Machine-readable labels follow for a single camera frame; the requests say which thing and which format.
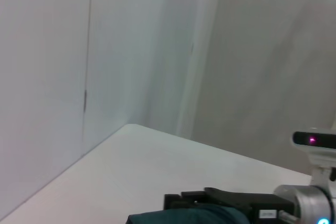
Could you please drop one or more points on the dark teal insulated lunch bag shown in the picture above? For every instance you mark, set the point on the dark teal insulated lunch bag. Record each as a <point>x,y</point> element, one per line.
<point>189,214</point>

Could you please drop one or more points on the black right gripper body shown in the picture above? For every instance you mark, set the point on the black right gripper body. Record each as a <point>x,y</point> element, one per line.
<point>249,203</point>

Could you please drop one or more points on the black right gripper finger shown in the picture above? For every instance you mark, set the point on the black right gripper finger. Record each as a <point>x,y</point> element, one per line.
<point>173,201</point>
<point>193,194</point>

